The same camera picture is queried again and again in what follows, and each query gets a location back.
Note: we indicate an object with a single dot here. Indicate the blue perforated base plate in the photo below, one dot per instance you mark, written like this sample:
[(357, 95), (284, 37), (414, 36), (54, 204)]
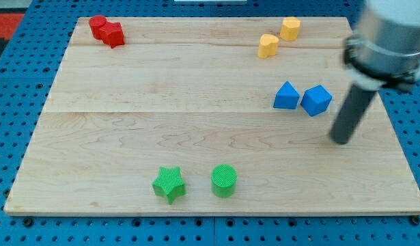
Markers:
[(28, 65)]

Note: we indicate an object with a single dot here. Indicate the green star block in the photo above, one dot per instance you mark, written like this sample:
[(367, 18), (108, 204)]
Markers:
[(169, 184)]

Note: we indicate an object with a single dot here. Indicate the green cylinder block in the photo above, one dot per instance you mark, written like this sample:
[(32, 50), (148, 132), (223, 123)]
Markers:
[(223, 179)]

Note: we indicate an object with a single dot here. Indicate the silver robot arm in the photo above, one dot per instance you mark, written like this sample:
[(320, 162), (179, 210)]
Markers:
[(384, 50)]

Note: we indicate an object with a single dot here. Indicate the yellow pentagon block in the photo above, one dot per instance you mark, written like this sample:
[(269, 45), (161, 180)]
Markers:
[(290, 28)]

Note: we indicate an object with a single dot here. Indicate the red star-shaped block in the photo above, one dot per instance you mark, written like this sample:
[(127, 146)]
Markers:
[(112, 34)]

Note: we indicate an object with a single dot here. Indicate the red cylinder block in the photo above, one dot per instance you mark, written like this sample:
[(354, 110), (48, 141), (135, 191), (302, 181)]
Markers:
[(95, 23)]

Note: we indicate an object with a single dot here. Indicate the yellow heart block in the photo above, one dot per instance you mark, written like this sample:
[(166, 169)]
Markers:
[(268, 46)]

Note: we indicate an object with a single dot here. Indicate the blue cube block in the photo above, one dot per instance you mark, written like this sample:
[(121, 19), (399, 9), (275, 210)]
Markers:
[(316, 100)]

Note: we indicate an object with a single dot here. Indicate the blue triangle block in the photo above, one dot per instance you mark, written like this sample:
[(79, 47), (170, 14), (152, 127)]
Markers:
[(286, 97)]

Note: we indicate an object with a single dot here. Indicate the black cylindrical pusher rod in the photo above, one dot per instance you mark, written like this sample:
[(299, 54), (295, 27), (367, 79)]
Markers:
[(355, 105)]

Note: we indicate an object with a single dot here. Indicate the wooden board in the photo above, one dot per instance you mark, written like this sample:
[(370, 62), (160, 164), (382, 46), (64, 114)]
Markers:
[(192, 93)]

